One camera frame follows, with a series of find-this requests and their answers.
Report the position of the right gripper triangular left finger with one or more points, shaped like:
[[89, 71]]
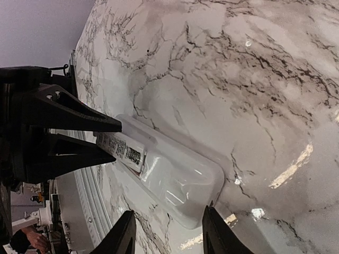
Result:
[[122, 237]]

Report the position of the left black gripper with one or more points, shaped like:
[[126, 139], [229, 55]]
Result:
[[33, 101]]

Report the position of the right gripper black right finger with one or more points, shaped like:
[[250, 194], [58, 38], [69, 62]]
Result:
[[218, 236]]

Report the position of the white remote control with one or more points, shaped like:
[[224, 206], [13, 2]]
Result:
[[178, 179]]

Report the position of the remote battery cover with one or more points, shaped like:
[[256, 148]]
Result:
[[125, 149]]

